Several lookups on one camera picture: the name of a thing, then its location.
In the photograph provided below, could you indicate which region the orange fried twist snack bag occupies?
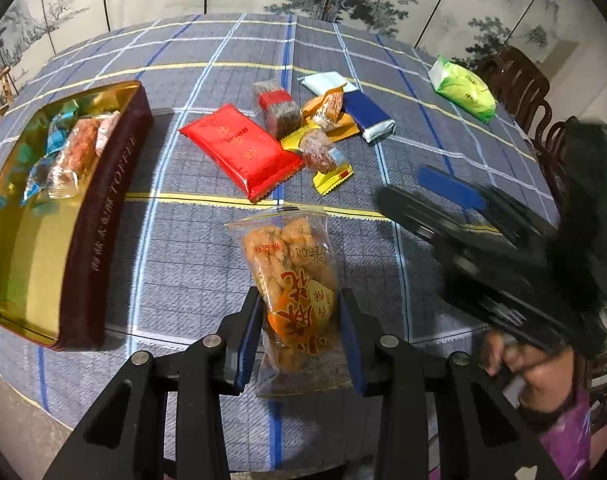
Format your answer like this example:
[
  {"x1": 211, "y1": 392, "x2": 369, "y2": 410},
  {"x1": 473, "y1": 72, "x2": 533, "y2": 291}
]
[{"x1": 226, "y1": 206, "x2": 350, "y2": 399}]

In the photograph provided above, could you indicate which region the yellow pastry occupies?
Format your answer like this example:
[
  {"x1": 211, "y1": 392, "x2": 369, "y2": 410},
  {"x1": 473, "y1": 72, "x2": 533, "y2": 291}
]
[{"x1": 280, "y1": 125, "x2": 353, "y2": 196}]

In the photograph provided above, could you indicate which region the white and blue packet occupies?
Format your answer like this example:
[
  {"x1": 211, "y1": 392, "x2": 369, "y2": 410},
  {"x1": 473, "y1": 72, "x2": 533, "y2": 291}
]
[{"x1": 299, "y1": 72, "x2": 396, "y2": 143}]

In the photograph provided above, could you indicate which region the orange snack pouch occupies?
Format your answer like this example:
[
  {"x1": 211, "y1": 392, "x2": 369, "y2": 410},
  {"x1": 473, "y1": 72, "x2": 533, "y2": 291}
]
[{"x1": 302, "y1": 86, "x2": 361, "y2": 142}]

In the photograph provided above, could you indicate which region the red snack packet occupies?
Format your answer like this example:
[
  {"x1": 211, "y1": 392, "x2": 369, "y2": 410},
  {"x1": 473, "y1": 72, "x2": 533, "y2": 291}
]
[{"x1": 180, "y1": 104, "x2": 305, "y2": 203}]

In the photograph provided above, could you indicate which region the long peanut brittle packet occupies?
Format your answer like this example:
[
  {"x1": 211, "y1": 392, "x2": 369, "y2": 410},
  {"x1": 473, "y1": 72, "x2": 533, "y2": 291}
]
[{"x1": 45, "y1": 110, "x2": 121, "y2": 200}]

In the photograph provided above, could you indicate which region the blue candy wrapper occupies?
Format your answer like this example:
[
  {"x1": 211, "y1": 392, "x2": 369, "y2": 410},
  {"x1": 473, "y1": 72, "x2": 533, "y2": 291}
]
[
  {"x1": 45, "y1": 100, "x2": 79, "y2": 156},
  {"x1": 21, "y1": 153, "x2": 57, "y2": 206}
]

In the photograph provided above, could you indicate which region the purple right sleeve forearm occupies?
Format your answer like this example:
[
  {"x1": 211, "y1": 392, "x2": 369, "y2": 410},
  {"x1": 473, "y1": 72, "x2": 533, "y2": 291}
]
[{"x1": 539, "y1": 389, "x2": 591, "y2": 480}]

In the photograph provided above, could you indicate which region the person right hand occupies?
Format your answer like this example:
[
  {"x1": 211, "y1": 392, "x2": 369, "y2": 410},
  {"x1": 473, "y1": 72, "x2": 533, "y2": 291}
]
[{"x1": 481, "y1": 330, "x2": 576, "y2": 434}]

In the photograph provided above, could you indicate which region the dark wooden chair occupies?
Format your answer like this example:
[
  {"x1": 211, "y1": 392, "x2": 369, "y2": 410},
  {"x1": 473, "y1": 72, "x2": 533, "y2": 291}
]
[
  {"x1": 532, "y1": 116, "x2": 579, "y2": 211},
  {"x1": 475, "y1": 46, "x2": 553, "y2": 136}
]

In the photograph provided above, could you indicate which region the green tissue pack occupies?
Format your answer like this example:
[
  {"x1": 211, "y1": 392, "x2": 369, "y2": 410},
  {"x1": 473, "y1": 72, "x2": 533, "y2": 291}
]
[{"x1": 428, "y1": 56, "x2": 497, "y2": 124}]

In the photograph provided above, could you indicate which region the blue plaid tablecloth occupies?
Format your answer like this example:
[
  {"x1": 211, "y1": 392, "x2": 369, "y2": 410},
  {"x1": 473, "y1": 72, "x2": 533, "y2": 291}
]
[{"x1": 0, "y1": 12, "x2": 565, "y2": 474}]

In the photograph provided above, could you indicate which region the gold and maroon tin box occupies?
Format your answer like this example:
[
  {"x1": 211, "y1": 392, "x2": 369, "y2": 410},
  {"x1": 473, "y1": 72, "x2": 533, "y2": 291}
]
[{"x1": 0, "y1": 80, "x2": 154, "y2": 351}]

